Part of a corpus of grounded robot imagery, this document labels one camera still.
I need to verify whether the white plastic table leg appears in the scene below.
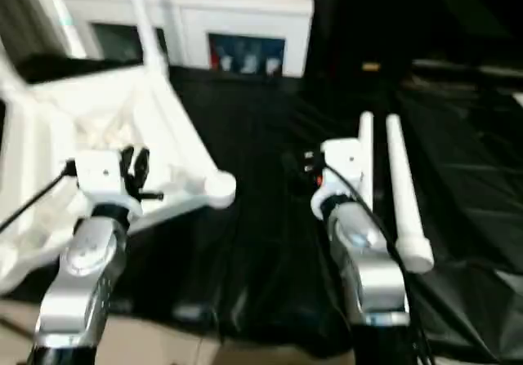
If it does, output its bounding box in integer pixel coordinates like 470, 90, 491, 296
385, 114, 435, 274
126, 0, 169, 76
0, 42, 29, 96
358, 111, 375, 213

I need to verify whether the white plastic table top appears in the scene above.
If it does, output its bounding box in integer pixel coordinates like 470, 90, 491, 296
0, 65, 237, 296

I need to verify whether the black work surface mat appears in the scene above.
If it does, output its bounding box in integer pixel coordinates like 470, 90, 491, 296
0, 52, 523, 365

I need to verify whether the white and turquoise rack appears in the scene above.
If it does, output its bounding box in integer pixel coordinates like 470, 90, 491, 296
40, 0, 89, 60

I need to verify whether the white glass-door cabinet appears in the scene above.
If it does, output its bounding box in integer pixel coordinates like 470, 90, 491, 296
60, 0, 314, 78

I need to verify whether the grey curtain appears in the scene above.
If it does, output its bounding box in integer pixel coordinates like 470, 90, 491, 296
0, 0, 69, 58

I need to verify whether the black metal bar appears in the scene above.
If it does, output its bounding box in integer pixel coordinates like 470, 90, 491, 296
412, 60, 523, 80

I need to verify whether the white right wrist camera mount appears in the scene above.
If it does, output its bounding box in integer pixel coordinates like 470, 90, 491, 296
310, 137, 367, 220

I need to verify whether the black left wrist camera cable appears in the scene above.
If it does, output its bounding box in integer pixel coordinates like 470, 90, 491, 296
0, 159, 78, 234

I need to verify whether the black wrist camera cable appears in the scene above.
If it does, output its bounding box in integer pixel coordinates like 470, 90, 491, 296
322, 164, 434, 365
0, 159, 78, 234

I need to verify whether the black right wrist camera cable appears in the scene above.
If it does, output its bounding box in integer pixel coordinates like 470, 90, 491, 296
322, 164, 434, 365

